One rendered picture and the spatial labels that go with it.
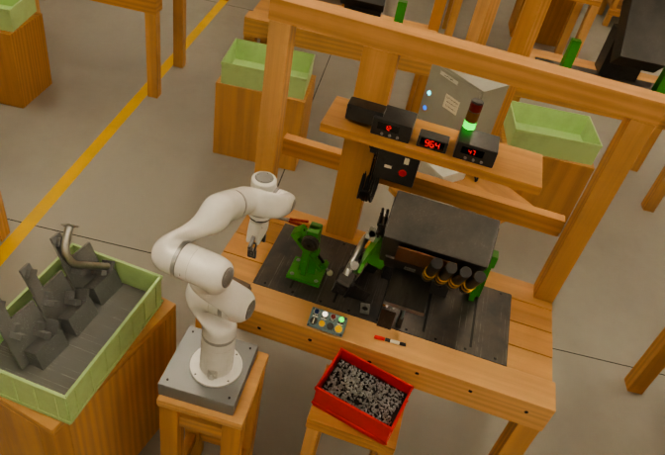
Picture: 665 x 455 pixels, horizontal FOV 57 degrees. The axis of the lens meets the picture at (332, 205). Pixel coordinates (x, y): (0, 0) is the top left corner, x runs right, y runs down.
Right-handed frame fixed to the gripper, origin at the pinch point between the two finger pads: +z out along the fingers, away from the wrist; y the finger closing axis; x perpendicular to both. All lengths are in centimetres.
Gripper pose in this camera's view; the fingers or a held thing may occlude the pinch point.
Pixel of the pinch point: (256, 246)
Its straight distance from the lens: 221.0
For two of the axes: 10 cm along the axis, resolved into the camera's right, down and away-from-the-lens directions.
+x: 9.5, 2.9, -1.2
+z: -1.6, 7.6, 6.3
